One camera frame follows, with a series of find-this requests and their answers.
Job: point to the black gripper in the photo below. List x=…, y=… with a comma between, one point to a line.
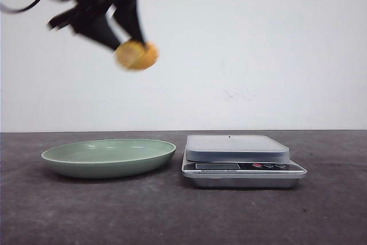
x=97, y=29

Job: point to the green shallow plate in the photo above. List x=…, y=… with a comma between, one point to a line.
x=108, y=158

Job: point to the silver digital kitchen scale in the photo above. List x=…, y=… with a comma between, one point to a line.
x=239, y=161

